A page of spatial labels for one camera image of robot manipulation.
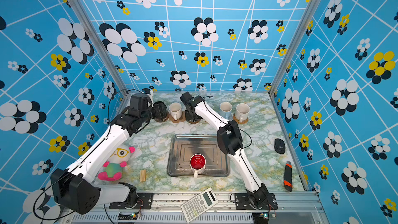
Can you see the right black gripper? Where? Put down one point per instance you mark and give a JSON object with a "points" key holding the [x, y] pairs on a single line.
{"points": [[188, 117]]}

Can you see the cork paw print coaster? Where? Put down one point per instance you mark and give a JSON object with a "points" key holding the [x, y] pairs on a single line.
{"points": [[181, 119]]}

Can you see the cream mug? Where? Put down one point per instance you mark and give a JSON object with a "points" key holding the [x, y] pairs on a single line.
{"points": [[175, 110], [242, 111]]}

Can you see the black metal cup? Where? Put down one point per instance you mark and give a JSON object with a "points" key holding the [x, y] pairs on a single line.
{"points": [[160, 110]]}

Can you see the brown wooden round coaster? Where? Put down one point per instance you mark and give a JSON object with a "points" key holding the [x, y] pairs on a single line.
{"points": [[197, 121]]}

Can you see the dark brown round coaster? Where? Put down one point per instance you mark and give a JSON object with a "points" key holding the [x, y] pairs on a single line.
{"points": [[162, 119]]}

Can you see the light blue handled mug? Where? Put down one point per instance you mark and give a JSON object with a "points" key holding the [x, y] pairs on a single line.
{"points": [[226, 110]]}

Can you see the tan wicker round coaster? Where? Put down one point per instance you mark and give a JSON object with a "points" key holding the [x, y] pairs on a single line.
{"points": [[240, 122]]}

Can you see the red interior mug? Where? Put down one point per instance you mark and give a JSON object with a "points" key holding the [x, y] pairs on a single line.
{"points": [[197, 164]]}

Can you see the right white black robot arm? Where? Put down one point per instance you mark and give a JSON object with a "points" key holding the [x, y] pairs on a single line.
{"points": [[230, 142]]}

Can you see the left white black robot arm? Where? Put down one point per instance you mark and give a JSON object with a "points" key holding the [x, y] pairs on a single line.
{"points": [[73, 187]]}

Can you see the metal serving tray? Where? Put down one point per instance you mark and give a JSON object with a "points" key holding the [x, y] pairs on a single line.
{"points": [[184, 146]]}

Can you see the small wooden block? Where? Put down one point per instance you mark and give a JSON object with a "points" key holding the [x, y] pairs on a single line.
{"points": [[142, 175]]}

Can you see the plush toy with glasses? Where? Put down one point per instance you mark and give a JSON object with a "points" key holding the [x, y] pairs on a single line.
{"points": [[114, 165]]}

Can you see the black computer mouse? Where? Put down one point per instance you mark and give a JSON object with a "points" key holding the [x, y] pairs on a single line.
{"points": [[279, 146]]}

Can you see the white scientific calculator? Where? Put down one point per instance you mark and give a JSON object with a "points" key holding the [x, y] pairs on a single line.
{"points": [[199, 204]]}

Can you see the left green circuit board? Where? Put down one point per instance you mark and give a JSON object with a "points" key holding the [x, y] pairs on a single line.
{"points": [[129, 216]]}

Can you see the green circuit board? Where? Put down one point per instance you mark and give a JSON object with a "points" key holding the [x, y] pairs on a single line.
{"points": [[129, 216], [261, 218]]}

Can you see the orange black utility knife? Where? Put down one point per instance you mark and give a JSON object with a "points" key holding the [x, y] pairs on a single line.
{"points": [[288, 177]]}

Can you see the right green circuit board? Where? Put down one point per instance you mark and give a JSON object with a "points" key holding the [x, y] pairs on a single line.
{"points": [[261, 218]]}

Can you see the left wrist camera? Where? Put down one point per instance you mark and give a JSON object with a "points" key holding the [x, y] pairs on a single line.
{"points": [[148, 92]]}

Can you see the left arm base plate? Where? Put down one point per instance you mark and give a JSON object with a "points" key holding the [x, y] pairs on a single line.
{"points": [[139, 201]]}

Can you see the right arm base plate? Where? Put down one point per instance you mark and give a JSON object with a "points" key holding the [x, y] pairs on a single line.
{"points": [[242, 202]]}

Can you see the aluminium front frame rail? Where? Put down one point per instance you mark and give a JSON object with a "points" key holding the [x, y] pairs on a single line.
{"points": [[232, 208]]}

